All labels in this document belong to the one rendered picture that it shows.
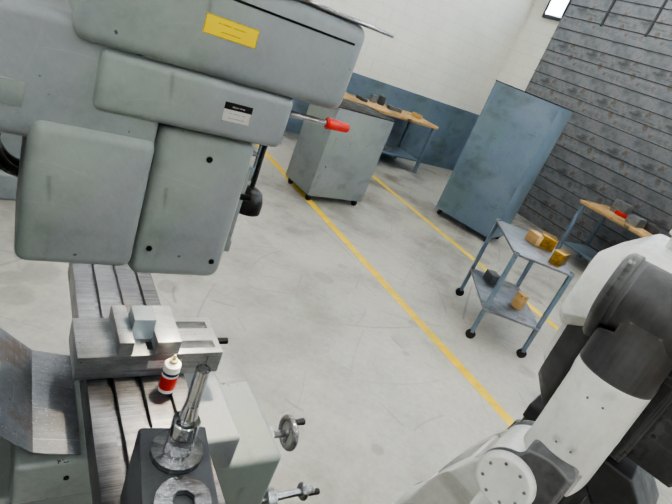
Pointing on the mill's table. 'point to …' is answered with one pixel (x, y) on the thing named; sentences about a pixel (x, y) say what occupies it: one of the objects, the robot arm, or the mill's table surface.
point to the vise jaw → (165, 332)
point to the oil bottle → (169, 375)
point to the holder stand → (168, 472)
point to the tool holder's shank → (195, 394)
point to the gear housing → (188, 99)
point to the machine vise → (92, 349)
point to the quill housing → (189, 201)
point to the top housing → (234, 41)
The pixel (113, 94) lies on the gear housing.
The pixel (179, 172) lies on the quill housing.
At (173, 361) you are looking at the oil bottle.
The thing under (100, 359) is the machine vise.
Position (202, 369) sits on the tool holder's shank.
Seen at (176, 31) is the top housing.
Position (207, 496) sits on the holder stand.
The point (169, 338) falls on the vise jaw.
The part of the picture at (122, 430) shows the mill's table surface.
